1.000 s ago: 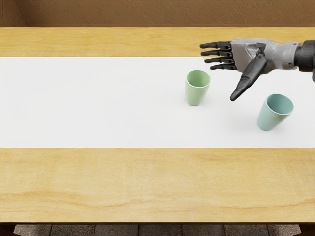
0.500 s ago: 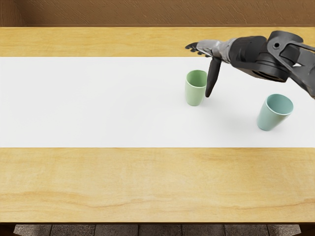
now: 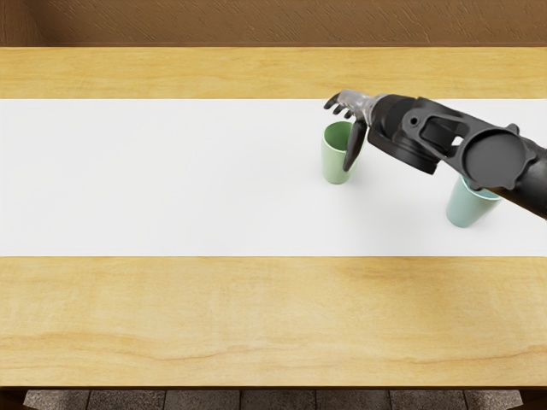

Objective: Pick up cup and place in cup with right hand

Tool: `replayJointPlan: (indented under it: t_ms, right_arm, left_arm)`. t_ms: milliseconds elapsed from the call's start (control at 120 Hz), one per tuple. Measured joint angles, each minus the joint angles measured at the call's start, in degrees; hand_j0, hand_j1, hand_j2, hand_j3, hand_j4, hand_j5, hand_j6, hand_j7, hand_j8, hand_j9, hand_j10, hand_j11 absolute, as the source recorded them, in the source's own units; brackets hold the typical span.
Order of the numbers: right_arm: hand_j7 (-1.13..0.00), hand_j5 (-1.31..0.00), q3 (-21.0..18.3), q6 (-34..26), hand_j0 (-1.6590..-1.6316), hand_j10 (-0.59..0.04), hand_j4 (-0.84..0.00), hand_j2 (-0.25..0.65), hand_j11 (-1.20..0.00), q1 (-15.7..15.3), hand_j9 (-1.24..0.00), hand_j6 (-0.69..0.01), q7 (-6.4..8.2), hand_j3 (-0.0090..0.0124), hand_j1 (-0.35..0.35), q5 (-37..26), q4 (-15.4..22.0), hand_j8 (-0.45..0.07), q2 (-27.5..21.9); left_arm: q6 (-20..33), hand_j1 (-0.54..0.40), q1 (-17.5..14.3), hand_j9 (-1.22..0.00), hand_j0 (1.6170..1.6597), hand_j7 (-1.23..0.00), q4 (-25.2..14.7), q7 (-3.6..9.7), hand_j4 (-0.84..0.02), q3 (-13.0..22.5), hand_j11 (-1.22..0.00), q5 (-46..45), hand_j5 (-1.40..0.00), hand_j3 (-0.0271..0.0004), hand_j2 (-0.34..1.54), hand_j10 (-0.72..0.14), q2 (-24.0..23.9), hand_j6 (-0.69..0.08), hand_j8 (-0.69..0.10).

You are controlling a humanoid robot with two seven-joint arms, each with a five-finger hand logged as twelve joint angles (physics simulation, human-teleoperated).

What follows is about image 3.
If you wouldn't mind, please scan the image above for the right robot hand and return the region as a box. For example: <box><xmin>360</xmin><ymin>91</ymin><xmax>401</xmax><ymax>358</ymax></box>
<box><xmin>323</xmin><ymin>89</ymin><xmax>381</xmax><ymax>173</ymax></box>

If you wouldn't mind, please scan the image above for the green cup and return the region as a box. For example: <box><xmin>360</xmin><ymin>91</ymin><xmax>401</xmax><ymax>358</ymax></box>
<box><xmin>321</xmin><ymin>120</ymin><xmax>368</xmax><ymax>185</ymax></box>

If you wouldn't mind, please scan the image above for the pale teal cup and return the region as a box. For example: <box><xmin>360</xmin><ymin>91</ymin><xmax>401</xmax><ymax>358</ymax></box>
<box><xmin>445</xmin><ymin>176</ymin><xmax>503</xmax><ymax>229</ymax></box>

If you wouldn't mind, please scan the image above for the white table runner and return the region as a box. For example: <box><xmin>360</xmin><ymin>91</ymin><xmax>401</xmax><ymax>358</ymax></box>
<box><xmin>0</xmin><ymin>98</ymin><xmax>547</xmax><ymax>258</ymax></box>

